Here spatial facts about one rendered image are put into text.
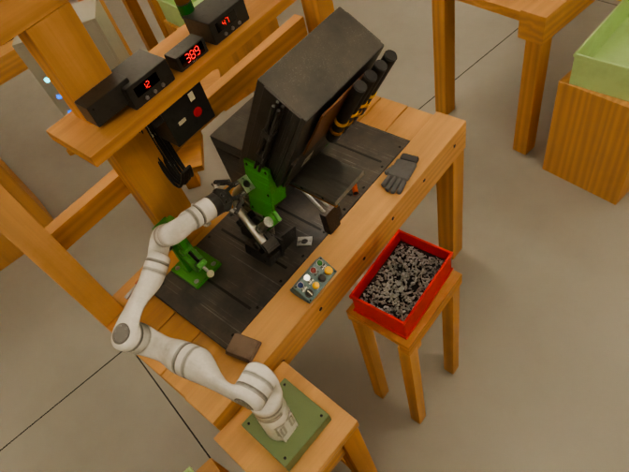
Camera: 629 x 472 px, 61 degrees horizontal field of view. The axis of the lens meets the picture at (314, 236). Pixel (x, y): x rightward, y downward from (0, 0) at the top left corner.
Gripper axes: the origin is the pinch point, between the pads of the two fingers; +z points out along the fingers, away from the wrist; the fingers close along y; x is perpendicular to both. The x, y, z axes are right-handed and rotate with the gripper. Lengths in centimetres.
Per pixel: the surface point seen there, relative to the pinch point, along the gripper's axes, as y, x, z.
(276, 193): -8.2, -5.6, 6.7
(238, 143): 13.4, 1.8, 9.9
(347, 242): -37.0, -3.6, 21.6
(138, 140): 30.6, 7.1, -17.8
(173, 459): -84, 109, -50
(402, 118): -12, 0, 85
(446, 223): -67, 25, 100
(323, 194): -17.2, -15.1, 15.6
